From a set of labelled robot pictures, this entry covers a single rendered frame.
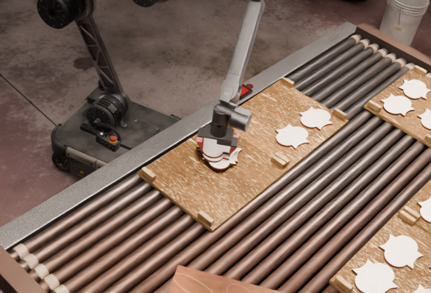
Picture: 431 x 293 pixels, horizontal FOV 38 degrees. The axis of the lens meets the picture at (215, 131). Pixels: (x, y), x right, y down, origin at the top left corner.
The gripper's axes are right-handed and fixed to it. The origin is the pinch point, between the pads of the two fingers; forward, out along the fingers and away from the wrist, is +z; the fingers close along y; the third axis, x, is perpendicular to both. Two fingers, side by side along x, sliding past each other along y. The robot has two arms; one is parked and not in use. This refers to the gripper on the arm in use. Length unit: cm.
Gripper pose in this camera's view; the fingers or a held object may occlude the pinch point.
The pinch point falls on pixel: (215, 151)
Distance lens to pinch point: 221.6
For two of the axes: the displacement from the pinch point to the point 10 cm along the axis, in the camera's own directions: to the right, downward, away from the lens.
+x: 1.3, -6.4, 7.6
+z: -1.1, 7.5, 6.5
